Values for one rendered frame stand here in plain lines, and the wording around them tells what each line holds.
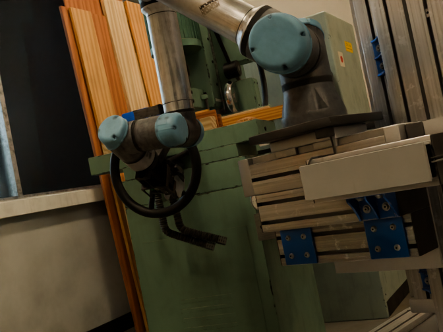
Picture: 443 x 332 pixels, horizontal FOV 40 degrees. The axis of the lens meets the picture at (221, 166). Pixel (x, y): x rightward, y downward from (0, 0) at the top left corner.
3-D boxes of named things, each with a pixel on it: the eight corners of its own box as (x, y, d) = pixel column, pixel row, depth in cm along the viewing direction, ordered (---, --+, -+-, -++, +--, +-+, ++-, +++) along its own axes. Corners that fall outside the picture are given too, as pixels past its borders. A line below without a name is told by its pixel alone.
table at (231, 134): (74, 177, 195) (70, 159, 196) (121, 172, 224) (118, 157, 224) (251, 138, 175) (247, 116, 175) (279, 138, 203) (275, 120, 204)
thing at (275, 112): (132, 151, 216) (130, 141, 216) (135, 151, 218) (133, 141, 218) (296, 114, 196) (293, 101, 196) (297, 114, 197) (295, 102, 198)
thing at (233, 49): (225, 64, 222) (217, 24, 222) (233, 67, 230) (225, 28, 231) (247, 58, 219) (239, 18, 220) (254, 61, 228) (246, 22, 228)
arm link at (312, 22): (337, 78, 143) (325, 21, 144) (325, 72, 131) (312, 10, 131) (288, 89, 148) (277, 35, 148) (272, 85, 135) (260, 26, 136)
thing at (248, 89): (234, 115, 220) (227, 83, 220) (240, 116, 226) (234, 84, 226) (259, 109, 216) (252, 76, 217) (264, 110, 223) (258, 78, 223)
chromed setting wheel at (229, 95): (227, 115, 212) (219, 80, 212) (238, 116, 223) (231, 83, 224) (235, 113, 211) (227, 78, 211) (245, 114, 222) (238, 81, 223)
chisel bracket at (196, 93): (173, 115, 206) (169, 91, 206) (190, 117, 219) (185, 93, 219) (193, 110, 203) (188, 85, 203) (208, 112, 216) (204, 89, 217)
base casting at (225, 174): (123, 209, 201) (118, 182, 201) (191, 194, 255) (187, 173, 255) (252, 184, 185) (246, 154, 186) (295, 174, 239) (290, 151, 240)
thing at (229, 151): (124, 180, 200) (122, 168, 200) (153, 177, 220) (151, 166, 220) (238, 156, 186) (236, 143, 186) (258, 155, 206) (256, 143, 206)
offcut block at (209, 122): (201, 132, 192) (198, 118, 192) (207, 132, 195) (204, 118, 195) (212, 129, 190) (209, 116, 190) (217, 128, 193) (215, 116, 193)
